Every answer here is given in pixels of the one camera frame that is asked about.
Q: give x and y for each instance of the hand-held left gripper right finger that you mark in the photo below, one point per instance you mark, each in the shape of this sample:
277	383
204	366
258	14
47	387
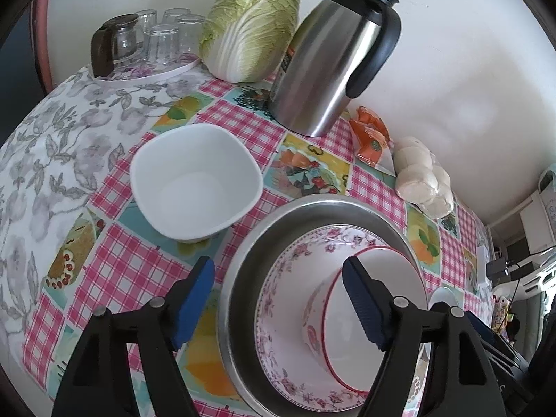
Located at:
365	308

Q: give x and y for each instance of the floral rimmed white plate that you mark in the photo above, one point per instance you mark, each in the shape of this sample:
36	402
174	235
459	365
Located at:
286	278

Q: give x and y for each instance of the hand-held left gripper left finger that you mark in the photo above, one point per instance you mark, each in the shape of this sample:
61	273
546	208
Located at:
195	299

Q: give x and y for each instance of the white square bowl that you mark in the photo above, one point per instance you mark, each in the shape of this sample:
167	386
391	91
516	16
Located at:
191	182

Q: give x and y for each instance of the light blue bowl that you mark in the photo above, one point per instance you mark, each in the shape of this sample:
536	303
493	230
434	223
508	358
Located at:
443	299

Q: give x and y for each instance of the stainless steel basin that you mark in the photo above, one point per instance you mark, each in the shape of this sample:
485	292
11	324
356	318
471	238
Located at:
243	278

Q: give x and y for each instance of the stainless steel thermos jug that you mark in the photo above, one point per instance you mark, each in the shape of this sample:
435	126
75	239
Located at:
321	65

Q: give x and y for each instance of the bag of steamed buns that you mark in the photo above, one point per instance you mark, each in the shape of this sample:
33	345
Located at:
417	178

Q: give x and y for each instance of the orange snack packet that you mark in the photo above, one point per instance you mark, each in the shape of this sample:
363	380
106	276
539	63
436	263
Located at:
369	139

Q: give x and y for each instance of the pink-framed dark panel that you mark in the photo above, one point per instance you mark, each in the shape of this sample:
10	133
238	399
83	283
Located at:
41	43

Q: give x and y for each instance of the clear drinking glass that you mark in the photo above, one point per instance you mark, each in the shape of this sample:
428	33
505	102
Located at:
145	24
193	34
173	15
161	47

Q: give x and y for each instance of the napa cabbage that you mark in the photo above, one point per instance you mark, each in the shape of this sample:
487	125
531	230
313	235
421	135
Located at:
247	30

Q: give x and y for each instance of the strawberry print bowl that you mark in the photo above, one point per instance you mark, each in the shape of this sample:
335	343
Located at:
334	339

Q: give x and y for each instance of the grey floral tablecloth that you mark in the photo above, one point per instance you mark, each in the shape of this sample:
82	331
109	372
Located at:
52	139

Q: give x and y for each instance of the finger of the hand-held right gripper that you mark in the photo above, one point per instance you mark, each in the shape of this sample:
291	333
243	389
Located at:
506	356
482	328

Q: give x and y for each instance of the pink checked fruit tablecloth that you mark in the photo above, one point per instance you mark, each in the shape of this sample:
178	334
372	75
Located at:
130	269

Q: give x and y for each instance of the black charger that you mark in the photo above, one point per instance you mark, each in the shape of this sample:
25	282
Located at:
497	266

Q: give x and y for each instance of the white round tray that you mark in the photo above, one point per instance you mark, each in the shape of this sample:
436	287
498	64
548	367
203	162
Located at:
143	77

